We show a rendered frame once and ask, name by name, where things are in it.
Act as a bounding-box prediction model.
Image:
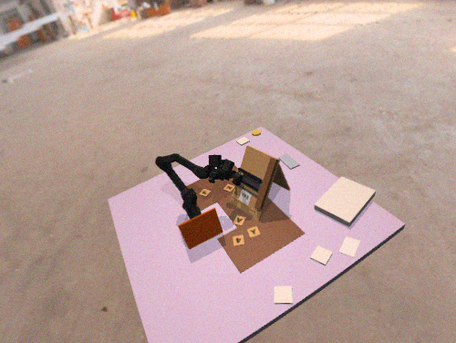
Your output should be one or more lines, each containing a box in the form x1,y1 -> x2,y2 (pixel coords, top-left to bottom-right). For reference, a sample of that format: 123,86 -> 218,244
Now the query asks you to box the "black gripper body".
217,164 -> 243,186

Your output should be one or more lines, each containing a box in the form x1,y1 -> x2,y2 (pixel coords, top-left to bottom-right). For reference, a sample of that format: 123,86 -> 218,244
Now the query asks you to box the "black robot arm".
155,153 -> 234,220

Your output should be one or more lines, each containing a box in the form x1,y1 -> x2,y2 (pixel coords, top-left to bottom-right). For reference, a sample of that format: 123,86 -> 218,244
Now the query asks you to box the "grey flat rectangular tile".
279,153 -> 299,170

